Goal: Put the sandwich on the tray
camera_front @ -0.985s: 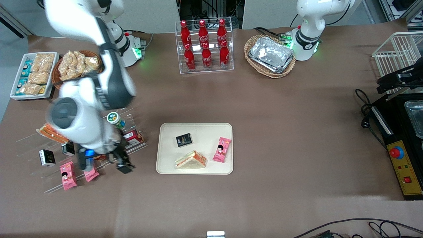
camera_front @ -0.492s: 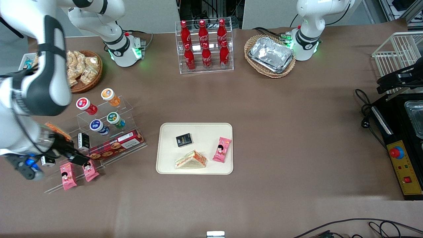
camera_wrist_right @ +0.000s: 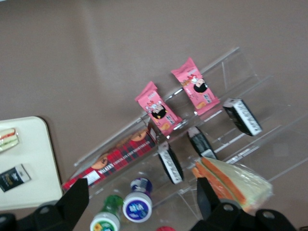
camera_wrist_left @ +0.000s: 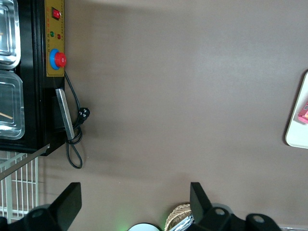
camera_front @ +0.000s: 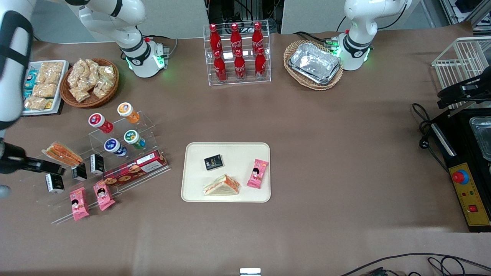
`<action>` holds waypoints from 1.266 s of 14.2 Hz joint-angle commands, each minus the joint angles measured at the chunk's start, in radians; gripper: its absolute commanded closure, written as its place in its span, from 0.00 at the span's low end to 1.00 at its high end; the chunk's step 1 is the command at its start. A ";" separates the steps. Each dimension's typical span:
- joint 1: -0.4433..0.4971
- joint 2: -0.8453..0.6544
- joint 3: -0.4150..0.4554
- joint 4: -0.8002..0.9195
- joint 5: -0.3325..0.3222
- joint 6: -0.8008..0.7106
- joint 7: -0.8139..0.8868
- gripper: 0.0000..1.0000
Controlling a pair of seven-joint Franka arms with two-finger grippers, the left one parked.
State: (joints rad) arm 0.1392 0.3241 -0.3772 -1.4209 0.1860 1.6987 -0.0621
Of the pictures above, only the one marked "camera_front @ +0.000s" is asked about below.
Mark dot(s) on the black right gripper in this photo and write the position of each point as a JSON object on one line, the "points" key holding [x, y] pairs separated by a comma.
{"points": [[10, 160]]}

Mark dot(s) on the triangle sandwich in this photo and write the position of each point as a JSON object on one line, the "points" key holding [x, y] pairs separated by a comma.
{"points": [[63, 153], [224, 187]]}

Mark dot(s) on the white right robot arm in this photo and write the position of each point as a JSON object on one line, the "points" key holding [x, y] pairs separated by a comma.
{"points": [[130, 53]]}

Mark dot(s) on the white rectangular snack tray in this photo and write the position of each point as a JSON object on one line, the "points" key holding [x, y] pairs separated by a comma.
{"points": [[61, 88]]}

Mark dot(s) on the beige plastic tray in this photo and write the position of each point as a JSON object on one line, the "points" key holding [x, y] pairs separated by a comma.
{"points": [[230, 153]]}

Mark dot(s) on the aluminium foil tray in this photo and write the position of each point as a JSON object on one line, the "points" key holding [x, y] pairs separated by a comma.
{"points": [[333, 76], [314, 59]]}

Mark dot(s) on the small black snack box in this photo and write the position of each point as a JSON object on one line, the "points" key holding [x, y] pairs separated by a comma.
{"points": [[79, 172], [97, 165], [213, 162], [55, 184]]}

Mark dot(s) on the large clear acrylic stepped shelf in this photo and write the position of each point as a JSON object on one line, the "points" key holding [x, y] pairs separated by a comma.
{"points": [[57, 209]]}

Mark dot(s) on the pink snack packet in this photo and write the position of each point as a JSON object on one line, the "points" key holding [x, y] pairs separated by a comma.
{"points": [[103, 194], [257, 174], [79, 204]]}

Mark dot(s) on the yellow snack packet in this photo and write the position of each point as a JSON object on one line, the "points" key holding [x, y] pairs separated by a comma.
{"points": [[49, 104]]}

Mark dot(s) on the clear bag of rice crisps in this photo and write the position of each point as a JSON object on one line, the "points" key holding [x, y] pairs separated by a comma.
{"points": [[45, 91], [51, 73], [37, 102]]}

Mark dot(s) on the red cap small bottle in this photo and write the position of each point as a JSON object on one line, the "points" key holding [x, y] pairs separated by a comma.
{"points": [[99, 122]]}

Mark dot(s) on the blue cap small bottle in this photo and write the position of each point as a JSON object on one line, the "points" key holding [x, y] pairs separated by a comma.
{"points": [[114, 147]]}

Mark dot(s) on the teal snack packet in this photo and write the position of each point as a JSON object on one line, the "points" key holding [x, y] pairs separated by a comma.
{"points": [[28, 94], [32, 80]]}

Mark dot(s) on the clear bag of crackers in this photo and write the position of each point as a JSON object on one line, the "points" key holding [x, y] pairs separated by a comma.
{"points": [[76, 73], [106, 73], [101, 88], [80, 94], [91, 67]]}

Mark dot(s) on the red cookie box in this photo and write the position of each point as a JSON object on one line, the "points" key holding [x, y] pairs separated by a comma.
{"points": [[134, 168]]}

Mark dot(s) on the green cap small bottle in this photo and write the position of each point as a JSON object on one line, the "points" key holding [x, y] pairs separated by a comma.
{"points": [[133, 138]]}

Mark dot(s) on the orange cap small bottle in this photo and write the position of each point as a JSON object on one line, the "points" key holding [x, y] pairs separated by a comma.
{"points": [[127, 111]]}

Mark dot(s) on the brown wicker basket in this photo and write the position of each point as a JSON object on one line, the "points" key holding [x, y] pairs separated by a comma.
{"points": [[111, 90]]}

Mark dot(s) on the clear acrylic bottle rack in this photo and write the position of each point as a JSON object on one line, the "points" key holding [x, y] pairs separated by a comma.
{"points": [[207, 76]]}

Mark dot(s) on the red cola bottle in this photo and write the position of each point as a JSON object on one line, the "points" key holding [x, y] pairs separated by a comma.
{"points": [[240, 68], [215, 40], [257, 38], [236, 40], [260, 66], [220, 69]]}

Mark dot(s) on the small white device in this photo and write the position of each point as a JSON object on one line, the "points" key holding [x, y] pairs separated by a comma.
{"points": [[250, 272]]}

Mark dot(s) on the black equipment rack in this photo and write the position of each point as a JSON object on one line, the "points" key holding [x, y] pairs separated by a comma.
{"points": [[245, 11]]}

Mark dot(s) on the light wicker basket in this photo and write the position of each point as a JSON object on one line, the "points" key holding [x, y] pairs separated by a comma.
{"points": [[291, 50]]}

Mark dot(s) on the red emergency stop button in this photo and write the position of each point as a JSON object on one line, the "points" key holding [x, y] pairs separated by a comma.
{"points": [[459, 176]]}

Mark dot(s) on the black machine with yellow panel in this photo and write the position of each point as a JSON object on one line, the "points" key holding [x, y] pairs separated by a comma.
{"points": [[460, 149]]}

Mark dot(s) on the black clamp fixture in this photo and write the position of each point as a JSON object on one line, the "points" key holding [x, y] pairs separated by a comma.
{"points": [[460, 92]]}

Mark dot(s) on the steel pan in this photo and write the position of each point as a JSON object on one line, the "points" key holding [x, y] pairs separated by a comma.
{"points": [[483, 138]]}

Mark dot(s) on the aluminium frame structure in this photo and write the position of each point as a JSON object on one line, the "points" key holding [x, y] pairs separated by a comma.
{"points": [[464, 11]]}

